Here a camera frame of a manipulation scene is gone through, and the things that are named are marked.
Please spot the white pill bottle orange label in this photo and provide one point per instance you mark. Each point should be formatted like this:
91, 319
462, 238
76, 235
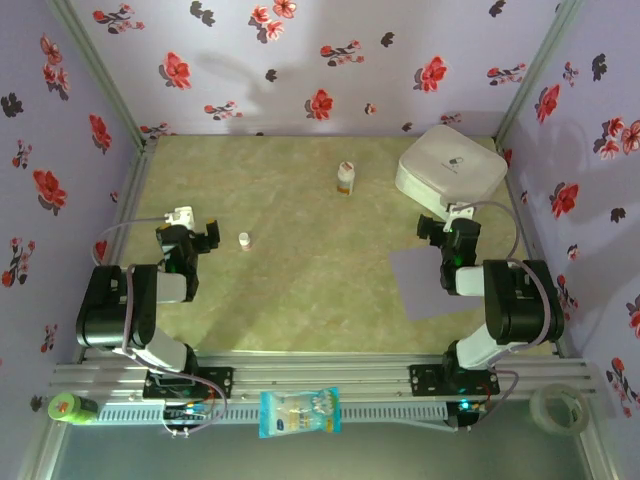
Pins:
346, 175

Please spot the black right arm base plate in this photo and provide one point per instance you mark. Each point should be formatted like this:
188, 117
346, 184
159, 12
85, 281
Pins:
422, 380

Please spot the green can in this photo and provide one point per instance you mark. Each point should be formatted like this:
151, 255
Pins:
70, 407

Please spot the aluminium side rail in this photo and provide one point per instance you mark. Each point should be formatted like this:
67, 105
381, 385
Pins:
129, 200
532, 250

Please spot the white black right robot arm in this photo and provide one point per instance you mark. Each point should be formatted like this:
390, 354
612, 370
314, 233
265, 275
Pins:
520, 310

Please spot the clear tape roll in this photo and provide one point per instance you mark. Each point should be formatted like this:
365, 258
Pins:
537, 400

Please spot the white zip case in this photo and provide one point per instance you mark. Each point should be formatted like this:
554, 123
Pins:
450, 160

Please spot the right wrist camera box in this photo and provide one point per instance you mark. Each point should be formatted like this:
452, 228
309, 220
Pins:
460, 211

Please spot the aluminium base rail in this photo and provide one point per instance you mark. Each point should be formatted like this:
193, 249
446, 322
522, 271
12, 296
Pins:
320, 372

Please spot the aluminium frame post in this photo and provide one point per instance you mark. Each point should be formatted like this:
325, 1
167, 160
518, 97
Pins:
539, 65
96, 65

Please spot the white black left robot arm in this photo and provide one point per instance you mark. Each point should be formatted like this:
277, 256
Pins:
110, 310

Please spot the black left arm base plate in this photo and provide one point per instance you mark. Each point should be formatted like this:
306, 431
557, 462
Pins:
220, 380

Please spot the blue snack packet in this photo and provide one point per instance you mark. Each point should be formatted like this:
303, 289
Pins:
300, 412

